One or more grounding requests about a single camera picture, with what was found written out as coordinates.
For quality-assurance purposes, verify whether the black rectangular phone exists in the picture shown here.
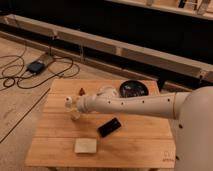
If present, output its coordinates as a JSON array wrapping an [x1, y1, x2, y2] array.
[[97, 118, 121, 138]]

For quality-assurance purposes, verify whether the clear plastic bottle white cap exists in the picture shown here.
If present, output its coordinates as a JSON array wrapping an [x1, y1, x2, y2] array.
[[65, 96, 81, 121]]

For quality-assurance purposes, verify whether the dark bowl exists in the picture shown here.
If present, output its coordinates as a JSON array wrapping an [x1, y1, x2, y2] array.
[[119, 80, 149, 98]]

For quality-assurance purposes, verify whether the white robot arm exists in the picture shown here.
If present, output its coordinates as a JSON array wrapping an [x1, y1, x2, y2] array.
[[76, 86, 213, 171]]

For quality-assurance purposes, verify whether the white rectangular sponge block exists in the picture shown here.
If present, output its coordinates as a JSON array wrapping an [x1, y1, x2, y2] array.
[[74, 138, 97, 154]]

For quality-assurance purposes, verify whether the small red brown object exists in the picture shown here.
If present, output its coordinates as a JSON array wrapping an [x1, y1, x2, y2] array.
[[79, 88, 85, 96]]

